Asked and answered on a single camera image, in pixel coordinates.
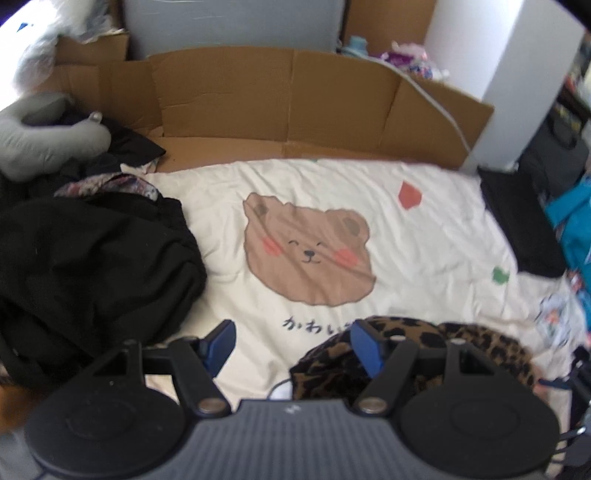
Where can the black bag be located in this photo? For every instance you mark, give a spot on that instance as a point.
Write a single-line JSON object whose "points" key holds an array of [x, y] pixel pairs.
{"points": [[555, 159]]}

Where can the cream bear print blanket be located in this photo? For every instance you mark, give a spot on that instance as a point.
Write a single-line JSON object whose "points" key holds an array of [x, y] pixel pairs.
{"points": [[296, 250]]}

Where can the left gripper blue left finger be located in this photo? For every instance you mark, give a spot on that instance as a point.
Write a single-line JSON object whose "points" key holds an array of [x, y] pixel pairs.
{"points": [[211, 351]]}

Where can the black clothes pile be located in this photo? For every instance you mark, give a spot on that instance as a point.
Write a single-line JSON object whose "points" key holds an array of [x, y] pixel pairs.
{"points": [[91, 256]]}

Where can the blue patterned fabric bag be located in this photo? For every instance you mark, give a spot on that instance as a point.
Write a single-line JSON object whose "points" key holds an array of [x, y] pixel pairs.
{"points": [[569, 216]]}

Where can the brown garment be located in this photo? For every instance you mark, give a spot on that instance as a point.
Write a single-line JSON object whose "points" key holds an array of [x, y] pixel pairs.
{"points": [[16, 404]]}

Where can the grey upright panel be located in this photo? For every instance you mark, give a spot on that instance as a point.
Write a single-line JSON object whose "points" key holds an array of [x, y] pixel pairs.
{"points": [[164, 26]]}

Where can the flattened brown cardboard box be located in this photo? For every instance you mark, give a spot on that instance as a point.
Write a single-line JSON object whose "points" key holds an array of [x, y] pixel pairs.
{"points": [[217, 105]]}

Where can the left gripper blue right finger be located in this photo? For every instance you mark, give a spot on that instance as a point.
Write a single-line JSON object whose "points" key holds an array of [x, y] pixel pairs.
{"points": [[399, 349]]}

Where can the folded black garment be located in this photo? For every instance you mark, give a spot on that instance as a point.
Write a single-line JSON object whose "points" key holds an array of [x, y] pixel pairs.
{"points": [[512, 200]]}

